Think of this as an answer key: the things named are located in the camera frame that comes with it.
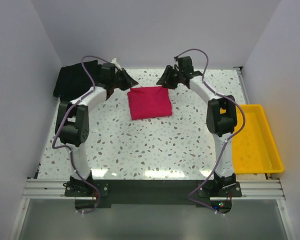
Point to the magenta pink t-shirt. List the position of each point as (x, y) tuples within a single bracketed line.
[(149, 102)]

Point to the yellow plastic tray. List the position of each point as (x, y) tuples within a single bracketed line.
[(254, 150)]

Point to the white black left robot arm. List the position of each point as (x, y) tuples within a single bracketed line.
[(72, 126)]

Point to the aluminium front rail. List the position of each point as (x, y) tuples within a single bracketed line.
[(250, 189)]

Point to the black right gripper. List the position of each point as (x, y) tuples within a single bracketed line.
[(165, 80)]

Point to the black folded t-shirt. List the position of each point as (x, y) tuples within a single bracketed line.
[(72, 82)]

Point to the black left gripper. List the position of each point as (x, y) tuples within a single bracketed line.
[(129, 82)]

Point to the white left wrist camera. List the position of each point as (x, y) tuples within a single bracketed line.
[(116, 63)]

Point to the aluminium rail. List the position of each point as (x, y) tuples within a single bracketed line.
[(250, 189), (241, 80)]

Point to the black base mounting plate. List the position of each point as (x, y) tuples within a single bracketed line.
[(101, 193)]

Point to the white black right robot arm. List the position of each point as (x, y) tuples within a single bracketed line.
[(221, 115)]

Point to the aluminium right side rail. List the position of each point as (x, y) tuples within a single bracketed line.
[(241, 80)]

